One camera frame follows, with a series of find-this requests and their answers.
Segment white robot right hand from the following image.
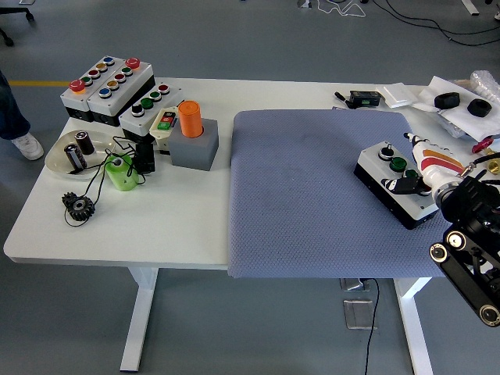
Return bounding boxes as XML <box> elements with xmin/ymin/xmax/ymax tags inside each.
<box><xmin>380</xmin><ymin>132</ymin><xmax>470</xmax><ymax>196</ymax></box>

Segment grey four-button control box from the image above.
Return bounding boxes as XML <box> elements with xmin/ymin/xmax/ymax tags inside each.
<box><xmin>353</xmin><ymin>141</ymin><xmax>441</xmax><ymax>230</ymax></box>
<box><xmin>119</xmin><ymin>80</ymin><xmax>184</xmax><ymax>144</ymax></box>

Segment grey five-button control box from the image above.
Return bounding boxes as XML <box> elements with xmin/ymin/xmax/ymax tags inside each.
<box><xmin>59</xmin><ymin>56</ymin><xmax>120</xmax><ymax>123</ymax></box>
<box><xmin>86</xmin><ymin>57</ymin><xmax>155</xmax><ymax>128</ymax></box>

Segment clear plastic bag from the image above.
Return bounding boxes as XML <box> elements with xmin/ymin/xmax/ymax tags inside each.
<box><xmin>435</xmin><ymin>109</ymin><xmax>470</xmax><ymax>138</ymax></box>

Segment white foam sheet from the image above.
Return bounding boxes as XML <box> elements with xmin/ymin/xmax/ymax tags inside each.
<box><xmin>412</xmin><ymin>75</ymin><xmax>500</xmax><ymax>142</ymax></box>

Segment black panel meter module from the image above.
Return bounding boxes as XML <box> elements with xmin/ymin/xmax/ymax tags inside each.
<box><xmin>348</xmin><ymin>89</ymin><xmax>384</xmax><ymax>109</ymax></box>

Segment bubble wrap bag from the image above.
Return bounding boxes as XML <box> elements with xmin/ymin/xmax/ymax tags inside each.
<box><xmin>470</xmin><ymin>70</ymin><xmax>500</xmax><ymax>103</ymax></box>

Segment grey-blue textured mat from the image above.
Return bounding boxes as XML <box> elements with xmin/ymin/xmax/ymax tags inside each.
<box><xmin>227</xmin><ymin>109</ymin><xmax>450</xmax><ymax>280</ymax></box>

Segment metal floor outlet box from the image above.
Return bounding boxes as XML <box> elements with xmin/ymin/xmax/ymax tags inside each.
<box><xmin>338</xmin><ymin>277</ymin><xmax>371</xmax><ymax>292</ymax></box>

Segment metal floor plate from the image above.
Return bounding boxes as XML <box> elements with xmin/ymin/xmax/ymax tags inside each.
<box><xmin>342</xmin><ymin>298</ymin><xmax>378</xmax><ymax>331</ymax></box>

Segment white table leg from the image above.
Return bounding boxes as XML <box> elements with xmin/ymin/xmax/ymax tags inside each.
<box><xmin>119</xmin><ymin>267</ymin><xmax>159</xmax><ymax>372</ymax></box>
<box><xmin>393</xmin><ymin>277</ymin><xmax>434</xmax><ymax>375</ymax></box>

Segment grey block holder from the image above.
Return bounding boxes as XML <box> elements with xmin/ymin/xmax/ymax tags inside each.
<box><xmin>168</xmin><ymin>118</ymin><xmax>220</xmax><ymax>172</ymax></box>

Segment orange cylinder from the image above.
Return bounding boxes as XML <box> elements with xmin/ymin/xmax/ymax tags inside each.
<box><xmin>177</xmin><ymin>100</ymin><xmax>204</xmax><ymax>139</ymax></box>

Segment small black device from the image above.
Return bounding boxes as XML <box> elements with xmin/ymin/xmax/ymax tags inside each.
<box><xmin>134</xmin><ymin>140</ymin><xmax>156</xmax><ymax>175</ymax></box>

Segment green plastic spool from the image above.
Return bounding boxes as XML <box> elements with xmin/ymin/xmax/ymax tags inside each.
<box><xmin>102</xmin><ymin>154</ymin><xmax>141</xmax><ymax>192</ymax></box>

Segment black cylindrical capacitor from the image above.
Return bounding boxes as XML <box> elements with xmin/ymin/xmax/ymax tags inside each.
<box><xmin>74</xmin><ymin>131</ymin><xmax>95</xmax><ymax>156</ymax></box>
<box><xmin>63</xmin><ymin>143</ymin><xmax>87</xmax><ymax>173</ymax></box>

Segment black metal gear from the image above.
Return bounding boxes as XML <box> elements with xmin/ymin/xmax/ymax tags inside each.
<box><xmin>61</xmin><ymin>191</ymin><xmax>97</xmax><ymax>223</ymax></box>

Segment clear shallow dish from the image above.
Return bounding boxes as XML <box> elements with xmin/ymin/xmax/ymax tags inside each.
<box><xmin>44</xmin><ymin>130</ymin><xmax>118</xmax><ymax>181</ymax></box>

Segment yellow floor tape line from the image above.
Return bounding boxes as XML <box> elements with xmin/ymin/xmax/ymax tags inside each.
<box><xmin>8</xmin><ymin>80</ymin><xmax>70</xmax><ymax>88</ymax></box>

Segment person's leg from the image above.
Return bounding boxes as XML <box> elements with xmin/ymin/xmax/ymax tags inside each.
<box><xmin>0</xmin><ymin>70</ymin><xmax>45</xmax><ymax>161</ymax></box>

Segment black office chair base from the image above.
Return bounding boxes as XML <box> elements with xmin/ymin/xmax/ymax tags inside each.
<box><xmin>0</xmin><ymin>0</ymin><xmax>36</xmax><ymax>47</ymax></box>

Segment brass valve red handle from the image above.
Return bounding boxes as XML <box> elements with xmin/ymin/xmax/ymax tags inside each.
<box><xmin>471</xmin><ymin>136</ymin><xmax>500</xmax><ymax>173</ymax></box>

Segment black foam ring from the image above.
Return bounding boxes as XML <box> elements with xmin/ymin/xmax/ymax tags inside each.
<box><xmin>467</xmin><ymin>98</ymin><xmax>491</xmax><ymax>117</ymax></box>
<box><xmin>434</xmin><ymin>91</ymin><xmax>460</xmax><ymax>110</ymax></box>

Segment black floor cables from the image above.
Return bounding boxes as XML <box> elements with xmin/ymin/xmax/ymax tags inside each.
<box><xmin>373</xmin><ymin>0</ymin><xmax>500</xmax><ymax>46</ymax></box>

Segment black floor power cable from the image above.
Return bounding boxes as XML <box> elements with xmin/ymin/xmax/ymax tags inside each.
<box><xmin>362</xmin><ymin>277</ymin><xmax>380</xmax><ymax>375</ymax></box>

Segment white floor cable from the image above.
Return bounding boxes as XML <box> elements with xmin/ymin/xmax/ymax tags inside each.
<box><xmin>316</xmin><ymin>0</ymin><xmax>368</xmax><ymax>19</ymax></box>

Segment cream two-button switch box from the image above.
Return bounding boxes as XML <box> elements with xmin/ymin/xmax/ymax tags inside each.
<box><xmin>149</xmin><ymin>105</ymin><xmax>180</xmax><ymax>152</ymax></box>

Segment thin black wire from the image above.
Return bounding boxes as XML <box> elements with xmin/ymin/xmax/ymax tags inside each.
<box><xmin>63</xmin><ymin>135</ymin><xmax>157</xmax><ymax>227</ymax></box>

